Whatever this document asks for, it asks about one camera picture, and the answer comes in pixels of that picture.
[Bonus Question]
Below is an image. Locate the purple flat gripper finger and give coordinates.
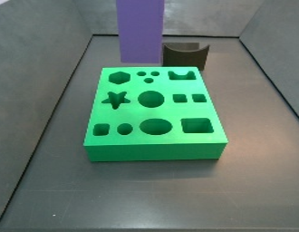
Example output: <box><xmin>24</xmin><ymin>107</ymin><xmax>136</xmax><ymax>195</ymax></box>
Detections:
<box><xmin>116</xmin><ymin>0</ymin><xmax>164</xmax><ymax>63</ymax></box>

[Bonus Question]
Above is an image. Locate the black arch object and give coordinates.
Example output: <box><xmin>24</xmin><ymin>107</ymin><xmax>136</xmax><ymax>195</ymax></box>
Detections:
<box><xmin>163</xmin><ymin>43</ymin><xmax>211</xmax><ymax>71</ymax></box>

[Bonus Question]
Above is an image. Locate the green shape sorter block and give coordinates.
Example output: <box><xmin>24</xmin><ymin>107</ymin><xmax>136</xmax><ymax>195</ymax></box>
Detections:
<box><xmin>84</xmin><ymin>67</ymin><xmax>227</xmax><ymax>161</ymax></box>

